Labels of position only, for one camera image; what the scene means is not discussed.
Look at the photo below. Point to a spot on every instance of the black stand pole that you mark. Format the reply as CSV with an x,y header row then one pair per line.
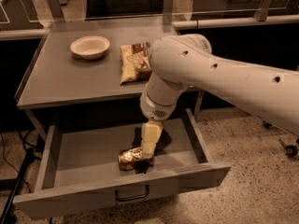
x,y
28,158

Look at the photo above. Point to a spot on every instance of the clear acrylic barrier panel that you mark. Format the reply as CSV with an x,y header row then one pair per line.
x,y
28,14

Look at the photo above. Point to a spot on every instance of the open grey top drawer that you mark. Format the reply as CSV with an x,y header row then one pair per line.
x,y
79,170

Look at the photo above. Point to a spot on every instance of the black caster wheel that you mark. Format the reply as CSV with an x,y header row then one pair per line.
x,y
290,150

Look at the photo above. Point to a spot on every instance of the grey counter cabinet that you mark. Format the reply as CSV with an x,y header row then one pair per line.
x,y
56,78

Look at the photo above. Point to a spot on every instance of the brown sea salt chip bag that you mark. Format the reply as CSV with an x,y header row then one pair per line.
x,y
135,62

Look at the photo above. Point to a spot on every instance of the white paper bowl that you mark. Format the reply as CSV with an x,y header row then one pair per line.
x,y
90,47

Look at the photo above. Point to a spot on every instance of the black drawer handle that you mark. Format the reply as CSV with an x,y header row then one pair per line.
x,y
132,193

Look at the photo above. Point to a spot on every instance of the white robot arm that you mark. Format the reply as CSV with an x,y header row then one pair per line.
x,y
180,61

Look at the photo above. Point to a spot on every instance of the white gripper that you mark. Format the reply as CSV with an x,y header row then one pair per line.
x,y
154,111

